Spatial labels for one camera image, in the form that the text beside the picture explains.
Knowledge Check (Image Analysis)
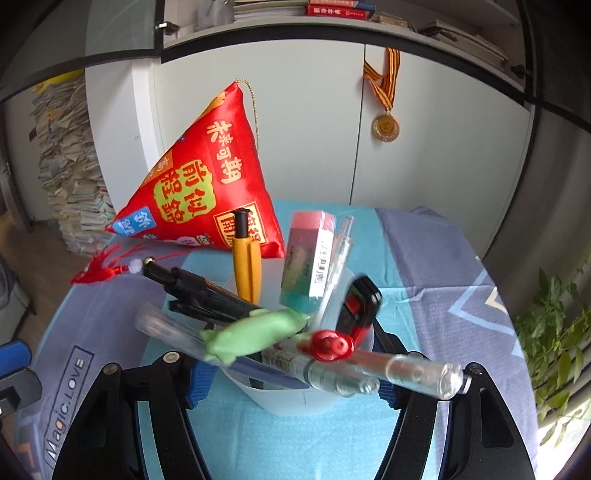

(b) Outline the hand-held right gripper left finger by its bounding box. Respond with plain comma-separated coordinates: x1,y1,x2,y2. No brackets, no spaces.
51,351,218,480

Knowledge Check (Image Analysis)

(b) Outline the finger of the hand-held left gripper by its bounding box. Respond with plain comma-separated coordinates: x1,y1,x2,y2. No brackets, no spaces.
0,340,43,430

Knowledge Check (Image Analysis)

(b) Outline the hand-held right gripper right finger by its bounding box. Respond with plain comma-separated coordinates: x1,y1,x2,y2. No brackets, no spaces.
372,323,536,480

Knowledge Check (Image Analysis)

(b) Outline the clear capped blue ink pen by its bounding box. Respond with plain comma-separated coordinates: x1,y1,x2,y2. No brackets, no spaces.
135,307,305,391

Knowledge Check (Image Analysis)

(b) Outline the thick clear pen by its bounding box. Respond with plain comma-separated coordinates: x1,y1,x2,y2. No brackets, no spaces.
351,348,464,401
261,346,380,398

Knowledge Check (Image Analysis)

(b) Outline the green fish shaped pen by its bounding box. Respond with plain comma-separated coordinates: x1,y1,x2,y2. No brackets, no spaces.
199,308,311,365

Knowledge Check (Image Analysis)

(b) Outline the black pen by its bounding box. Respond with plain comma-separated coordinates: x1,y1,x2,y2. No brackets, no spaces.
142,259,264,324

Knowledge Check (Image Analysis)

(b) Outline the translucent white cup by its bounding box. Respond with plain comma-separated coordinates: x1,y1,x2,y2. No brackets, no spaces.
217,272,384,416

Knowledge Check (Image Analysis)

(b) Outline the orange pen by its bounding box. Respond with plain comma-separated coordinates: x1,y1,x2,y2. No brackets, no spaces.
231,209,263,303

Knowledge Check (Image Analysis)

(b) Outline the pink and green eraser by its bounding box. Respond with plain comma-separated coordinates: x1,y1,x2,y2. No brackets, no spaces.
279,210,337,311

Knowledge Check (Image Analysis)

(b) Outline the clear retractable pen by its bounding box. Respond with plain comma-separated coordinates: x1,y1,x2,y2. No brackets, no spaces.
318,215,356,324

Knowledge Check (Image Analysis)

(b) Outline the red tassel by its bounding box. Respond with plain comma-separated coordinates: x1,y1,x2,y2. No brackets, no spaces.
70,244,153,284

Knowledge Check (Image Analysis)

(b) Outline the green leafy plant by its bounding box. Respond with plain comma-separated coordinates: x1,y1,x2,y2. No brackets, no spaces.
512,263,591,448

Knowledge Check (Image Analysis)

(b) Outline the red pyramid cushion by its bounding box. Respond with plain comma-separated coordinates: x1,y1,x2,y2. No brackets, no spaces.
105,78,286,259

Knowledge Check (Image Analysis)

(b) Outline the tall stack of papers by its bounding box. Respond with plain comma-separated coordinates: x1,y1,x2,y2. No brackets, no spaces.
30,76,116,254

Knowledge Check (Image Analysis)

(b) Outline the white shelf cabinet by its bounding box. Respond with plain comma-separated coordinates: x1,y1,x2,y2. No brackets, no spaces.
85,0,536,209

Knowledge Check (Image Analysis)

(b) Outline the grey curtain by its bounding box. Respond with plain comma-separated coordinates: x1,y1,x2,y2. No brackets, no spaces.
480,99,591,278

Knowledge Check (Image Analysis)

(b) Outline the gold medal with striped ribbon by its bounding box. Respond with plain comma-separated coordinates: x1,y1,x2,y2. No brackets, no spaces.
362,47,402,141

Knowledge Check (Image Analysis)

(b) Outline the row of stacked books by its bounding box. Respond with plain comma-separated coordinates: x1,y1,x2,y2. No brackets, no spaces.
233,0,509,70

